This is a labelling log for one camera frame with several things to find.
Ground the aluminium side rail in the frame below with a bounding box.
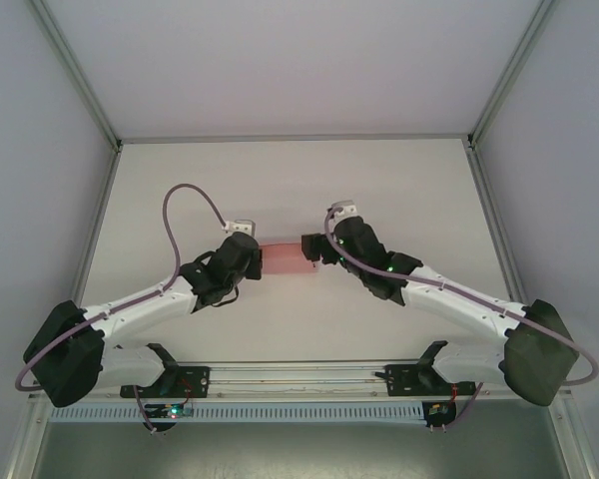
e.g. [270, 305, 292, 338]
[54, 147, 125, 363]
[466, 147, 540, 359]

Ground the left red wire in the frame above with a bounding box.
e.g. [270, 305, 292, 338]
[176, 378, 197, 406]

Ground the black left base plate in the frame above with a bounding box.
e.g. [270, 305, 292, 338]
[119, 364, 212, 399]

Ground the white slotted cable duct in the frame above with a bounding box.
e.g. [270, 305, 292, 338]
[47, 401, 428, 426]

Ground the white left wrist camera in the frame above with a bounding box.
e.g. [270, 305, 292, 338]
[222, 218, 258, 239]

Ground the pink paper box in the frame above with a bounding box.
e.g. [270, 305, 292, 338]
[258, 241, 321, 276]

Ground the left circuit board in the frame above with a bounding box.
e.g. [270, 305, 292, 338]
[144, 402, 194, 420]

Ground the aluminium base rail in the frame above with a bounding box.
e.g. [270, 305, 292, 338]
[28, 357, 573, 401]

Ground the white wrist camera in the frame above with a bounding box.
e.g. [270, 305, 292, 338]
[328, 201, 359, 220]
[222, 218, 258, 239]

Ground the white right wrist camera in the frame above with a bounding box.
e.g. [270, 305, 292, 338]
[328, 201, 359, 220]

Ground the aluminium frame leg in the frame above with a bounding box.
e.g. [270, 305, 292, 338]
[547, 396, 598, 479]
[3, 398, 50, 479]

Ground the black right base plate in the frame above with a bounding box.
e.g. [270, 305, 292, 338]
[373, 363, 483, 399]

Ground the aluminium frame post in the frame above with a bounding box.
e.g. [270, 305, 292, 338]
[465, 0, 556, 152]
[28, 0, 126, 152]

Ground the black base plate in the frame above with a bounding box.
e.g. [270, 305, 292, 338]
[119, 364, 212, 399]
[373, 363, 483, 399]

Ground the aluminium back rail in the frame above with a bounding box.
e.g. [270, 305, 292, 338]
[119, 131, 473, 147]

